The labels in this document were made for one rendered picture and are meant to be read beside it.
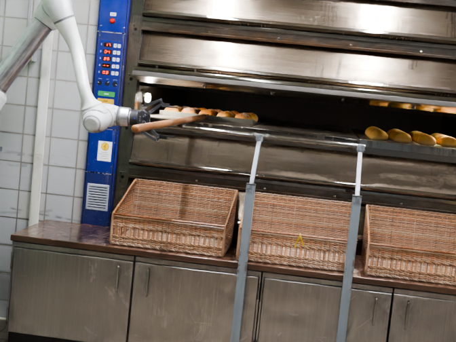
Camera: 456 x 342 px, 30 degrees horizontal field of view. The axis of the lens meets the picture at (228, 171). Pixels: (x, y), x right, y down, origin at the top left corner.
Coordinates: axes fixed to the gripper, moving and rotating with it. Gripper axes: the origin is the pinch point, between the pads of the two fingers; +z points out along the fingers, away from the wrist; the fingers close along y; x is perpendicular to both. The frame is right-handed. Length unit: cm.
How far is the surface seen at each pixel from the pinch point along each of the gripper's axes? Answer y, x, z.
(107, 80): -16, -49, -46
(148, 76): -20.0, -37.6, -22.1
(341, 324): 83, 7, 87
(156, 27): -46, -53, -23
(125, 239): 58, -3, -18
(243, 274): 66, 7, 40
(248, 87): -20, -40, 29
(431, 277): 59, -4, 125
